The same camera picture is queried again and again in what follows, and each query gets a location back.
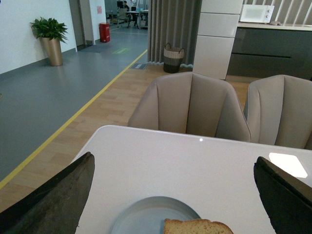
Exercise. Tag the beige chair right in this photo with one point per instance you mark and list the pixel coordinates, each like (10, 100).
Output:
(278, 111)

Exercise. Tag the white tall cabinet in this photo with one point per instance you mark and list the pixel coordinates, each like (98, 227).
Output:
(215, 37)

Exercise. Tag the grey curtain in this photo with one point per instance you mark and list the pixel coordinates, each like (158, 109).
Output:
(175, 22)

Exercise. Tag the light blue round plate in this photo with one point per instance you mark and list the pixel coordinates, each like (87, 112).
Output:
(147, 215)

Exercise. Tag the green potted plant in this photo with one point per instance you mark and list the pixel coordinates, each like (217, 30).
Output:
(49, 28)

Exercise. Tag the red cabinet box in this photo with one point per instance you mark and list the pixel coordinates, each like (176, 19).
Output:
(104, 32)

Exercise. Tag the beige chair left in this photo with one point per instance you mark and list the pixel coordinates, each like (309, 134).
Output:
(190, 103)

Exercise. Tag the toasted bread slice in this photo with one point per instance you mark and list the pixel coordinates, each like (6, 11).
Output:
(195, 226)

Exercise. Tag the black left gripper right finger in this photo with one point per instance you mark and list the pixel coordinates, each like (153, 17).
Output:
(286, 199)

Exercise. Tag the woven laundry basket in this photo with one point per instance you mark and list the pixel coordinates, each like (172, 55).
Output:
(173, 57)

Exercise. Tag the white microwave oven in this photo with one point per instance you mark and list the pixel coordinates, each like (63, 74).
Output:
(256, 13)

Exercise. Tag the gold plant pot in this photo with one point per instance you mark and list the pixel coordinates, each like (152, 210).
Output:
(53, 49)

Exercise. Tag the person in background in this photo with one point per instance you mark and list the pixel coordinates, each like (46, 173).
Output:
(125, 6)

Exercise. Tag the grey kitchen counter cabinet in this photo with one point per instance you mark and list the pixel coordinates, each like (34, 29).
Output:
(261, 53)

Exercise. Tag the beige chair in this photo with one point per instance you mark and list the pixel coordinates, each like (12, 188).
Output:
(278, 111)
(190, 103)

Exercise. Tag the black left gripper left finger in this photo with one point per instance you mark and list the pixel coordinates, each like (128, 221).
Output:
(56, 206)

